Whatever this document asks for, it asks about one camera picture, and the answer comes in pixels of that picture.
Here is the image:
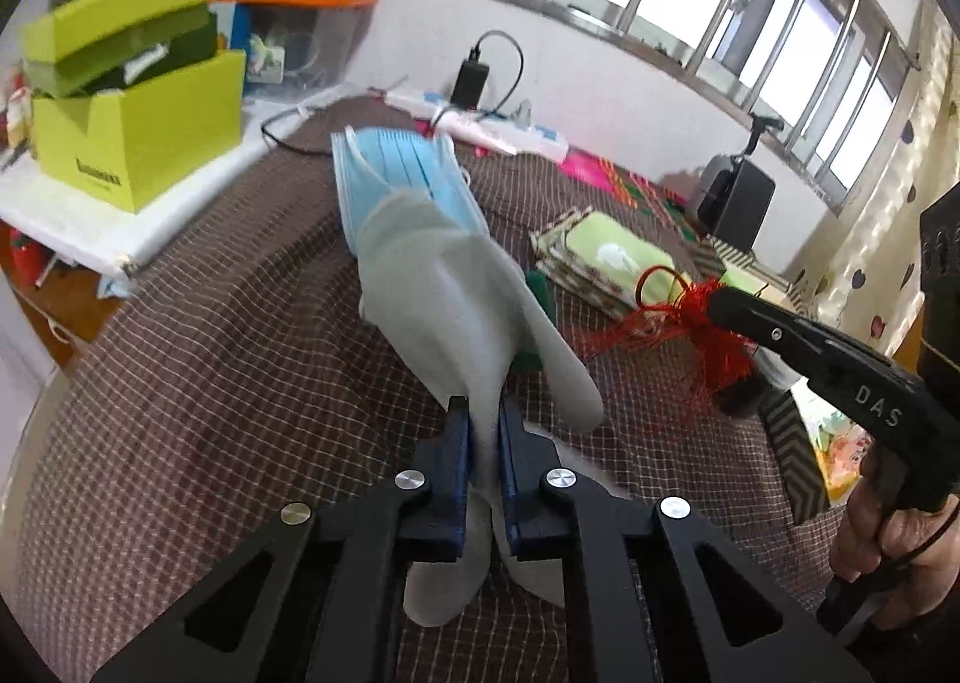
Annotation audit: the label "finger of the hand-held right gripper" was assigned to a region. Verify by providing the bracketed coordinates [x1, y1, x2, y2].
[709, 285, 923, 442]

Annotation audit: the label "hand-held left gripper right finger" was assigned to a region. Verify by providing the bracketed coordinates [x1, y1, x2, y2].
[499, 398, 875, 683]

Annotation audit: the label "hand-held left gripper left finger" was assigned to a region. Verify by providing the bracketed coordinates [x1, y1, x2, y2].
[90, 394, 481, 683]

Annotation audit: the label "striped cardboard box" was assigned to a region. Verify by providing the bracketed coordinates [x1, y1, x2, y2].
[701, 236, 863, 526]

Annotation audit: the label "red tassel knot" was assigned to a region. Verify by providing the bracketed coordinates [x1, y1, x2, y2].
[581, 266, 758, 429]

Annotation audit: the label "grey sock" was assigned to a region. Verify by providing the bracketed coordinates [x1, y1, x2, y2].
[356, 191, 605, 628]

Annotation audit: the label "green tissue packet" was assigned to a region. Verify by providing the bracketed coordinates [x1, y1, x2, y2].
[566, 214, 695, 305]

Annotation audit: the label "blue face mask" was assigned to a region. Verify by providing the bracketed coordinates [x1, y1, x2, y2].
[330, 126, 488, 256]

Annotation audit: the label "person's right hand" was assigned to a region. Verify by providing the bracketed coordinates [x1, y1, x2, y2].
[832, 458, 960, 609]

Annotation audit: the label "red white snack packet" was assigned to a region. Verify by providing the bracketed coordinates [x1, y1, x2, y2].
[814, 409, 875, 504]

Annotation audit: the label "heart print curtain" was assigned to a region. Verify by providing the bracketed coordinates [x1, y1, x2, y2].
[780, 0, 960, 369]

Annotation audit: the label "black speaker device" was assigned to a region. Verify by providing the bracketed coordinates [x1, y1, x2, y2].
[686, 154, 777, 256]

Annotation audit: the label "dark green fabric item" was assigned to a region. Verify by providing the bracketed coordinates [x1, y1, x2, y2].
[510, 270, 560, 373]

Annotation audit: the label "striped flat bundle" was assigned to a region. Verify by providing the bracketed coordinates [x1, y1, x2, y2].
[529, 206, 653, 320]

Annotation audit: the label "black clip holder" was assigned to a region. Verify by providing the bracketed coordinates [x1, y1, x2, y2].
[742, 113, 785, 163]

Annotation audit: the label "brown checked tablecloth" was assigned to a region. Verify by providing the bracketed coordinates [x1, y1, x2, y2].
[15, 94, 848, 683]

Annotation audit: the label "colourful striped cloth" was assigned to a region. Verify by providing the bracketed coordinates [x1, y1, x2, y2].
[559, 150, 706, 234]

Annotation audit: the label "white power strip blue labels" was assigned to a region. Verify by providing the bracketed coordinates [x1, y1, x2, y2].
[431, 111, 569, 160]

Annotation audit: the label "white pink power strip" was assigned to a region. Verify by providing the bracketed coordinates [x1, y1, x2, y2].
[385, 89, 455, 118]

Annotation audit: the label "black charger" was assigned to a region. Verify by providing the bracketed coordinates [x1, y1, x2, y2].
[450, 60, 490, 108]

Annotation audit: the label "clear storage bin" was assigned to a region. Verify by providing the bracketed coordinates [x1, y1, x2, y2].
[225, 0, 376, 91]

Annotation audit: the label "blue box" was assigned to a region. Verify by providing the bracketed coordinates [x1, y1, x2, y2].
[210, 0, 252, 54]

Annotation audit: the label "lime green box lid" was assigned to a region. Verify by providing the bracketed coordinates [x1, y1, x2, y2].
[21, 0, 224, 65]

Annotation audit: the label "black cable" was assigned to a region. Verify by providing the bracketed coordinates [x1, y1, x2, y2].
[431, 30, 526, 129]

